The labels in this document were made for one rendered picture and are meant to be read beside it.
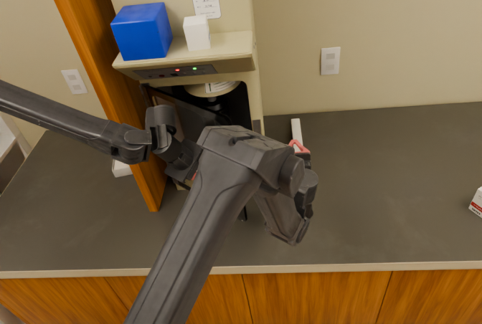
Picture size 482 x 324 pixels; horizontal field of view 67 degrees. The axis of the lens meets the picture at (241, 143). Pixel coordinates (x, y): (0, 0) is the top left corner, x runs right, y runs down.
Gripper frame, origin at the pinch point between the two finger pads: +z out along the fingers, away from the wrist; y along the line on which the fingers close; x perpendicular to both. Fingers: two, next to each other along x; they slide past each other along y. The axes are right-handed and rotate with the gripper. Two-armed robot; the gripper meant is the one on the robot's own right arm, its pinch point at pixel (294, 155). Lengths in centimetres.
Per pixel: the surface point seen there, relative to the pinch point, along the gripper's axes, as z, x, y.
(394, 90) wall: 55, -44, -20
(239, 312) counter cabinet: -15, 22, -63
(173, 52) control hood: 3.7, 26.8, 31.0
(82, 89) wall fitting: 55, 85, -8
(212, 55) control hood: 0.9, 17.6, 30.9
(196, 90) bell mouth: 14.8, 26.5, 13.2
